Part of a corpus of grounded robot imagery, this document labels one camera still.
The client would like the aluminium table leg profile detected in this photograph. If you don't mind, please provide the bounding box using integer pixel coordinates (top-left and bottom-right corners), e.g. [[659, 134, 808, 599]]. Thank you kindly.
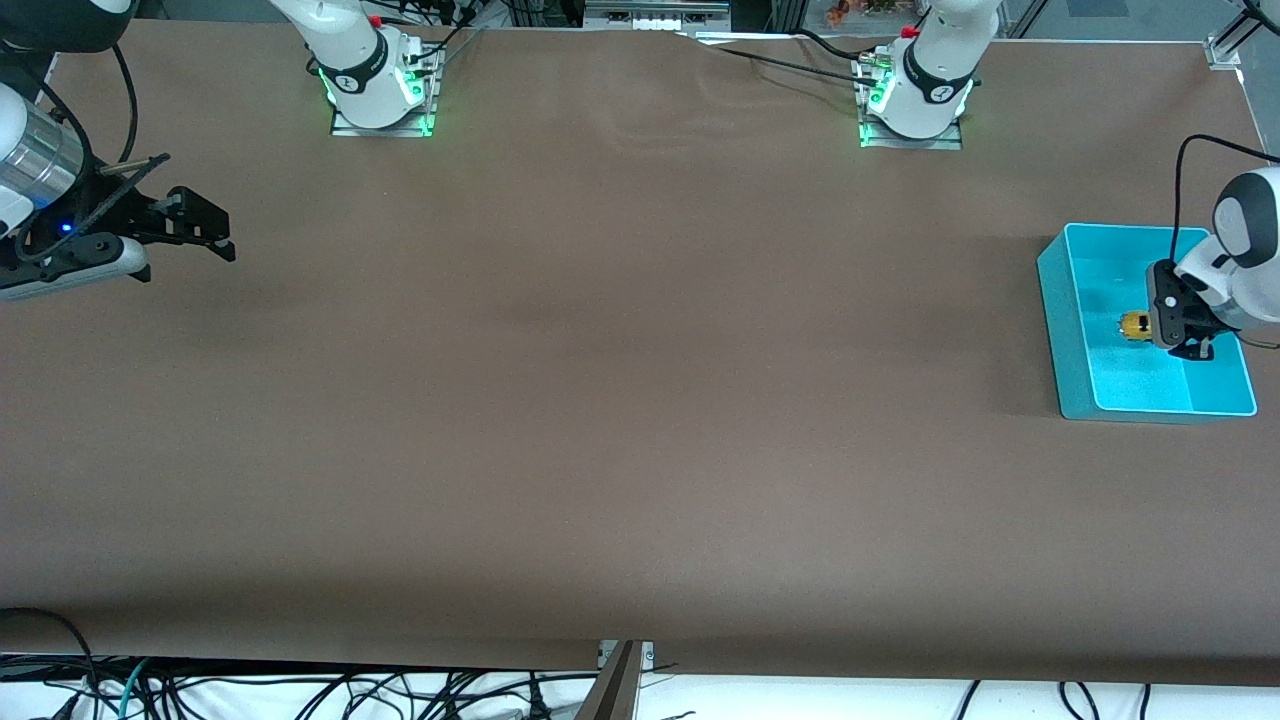
[[575, 640, 646, 720]]

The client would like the orange background item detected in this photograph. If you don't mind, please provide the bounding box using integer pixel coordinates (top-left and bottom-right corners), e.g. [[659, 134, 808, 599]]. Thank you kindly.
[[825, 0, 901, 26]]

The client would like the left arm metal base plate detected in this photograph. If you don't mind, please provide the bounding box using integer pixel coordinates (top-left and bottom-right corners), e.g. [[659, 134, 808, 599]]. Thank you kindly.
[[858, 60, 963, 151]]

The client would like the teal floor cable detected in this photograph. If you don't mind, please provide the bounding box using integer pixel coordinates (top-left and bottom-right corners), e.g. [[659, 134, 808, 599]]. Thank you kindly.
[[118, 658, 153, 720]]

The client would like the long black table cable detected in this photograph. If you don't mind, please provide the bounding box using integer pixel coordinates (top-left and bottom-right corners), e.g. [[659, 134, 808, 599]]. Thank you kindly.
[[690, 33, 873, 81]]

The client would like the brown table cover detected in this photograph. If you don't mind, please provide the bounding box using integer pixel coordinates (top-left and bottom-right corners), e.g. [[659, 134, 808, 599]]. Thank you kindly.
[[0, 18, 1280, 686]]

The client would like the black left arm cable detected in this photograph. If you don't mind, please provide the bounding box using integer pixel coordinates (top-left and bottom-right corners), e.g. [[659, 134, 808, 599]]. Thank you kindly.
[[1173, 135, 1276, 263]]

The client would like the short black table cable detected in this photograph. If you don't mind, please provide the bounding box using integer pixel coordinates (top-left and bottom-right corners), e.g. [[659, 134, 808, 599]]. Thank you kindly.
[[795, 28, 873, 61]]

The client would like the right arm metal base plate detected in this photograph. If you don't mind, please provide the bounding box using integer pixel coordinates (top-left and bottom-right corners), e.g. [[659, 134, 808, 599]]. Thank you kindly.
[[330, 75, 438, 139]]

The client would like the silver box with white connectors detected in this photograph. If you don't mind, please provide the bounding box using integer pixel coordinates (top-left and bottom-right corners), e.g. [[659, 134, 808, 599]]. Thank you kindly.
[[585, 0, 731, 33]]

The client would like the black base cable bundle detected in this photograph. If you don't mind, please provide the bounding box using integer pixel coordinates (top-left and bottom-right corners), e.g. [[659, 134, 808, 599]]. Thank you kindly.
[[400, 0, 488, 66]]

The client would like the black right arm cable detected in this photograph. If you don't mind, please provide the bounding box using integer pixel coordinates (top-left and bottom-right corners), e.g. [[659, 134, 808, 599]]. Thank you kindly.
[[20, 42, 176, 266]]

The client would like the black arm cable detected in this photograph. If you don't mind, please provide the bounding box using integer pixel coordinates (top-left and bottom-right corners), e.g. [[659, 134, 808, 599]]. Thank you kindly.
[[20, 42, 176, 266], [1173, 135, 1276, 263]]

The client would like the cyan plastic bin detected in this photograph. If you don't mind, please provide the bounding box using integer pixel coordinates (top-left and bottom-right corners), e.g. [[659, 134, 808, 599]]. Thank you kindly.
[[1037, 222, 1258, 421]]

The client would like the black looped floor cable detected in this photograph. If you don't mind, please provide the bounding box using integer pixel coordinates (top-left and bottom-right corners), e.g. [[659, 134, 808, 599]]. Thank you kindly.
[[0, 607, 101, 720]]

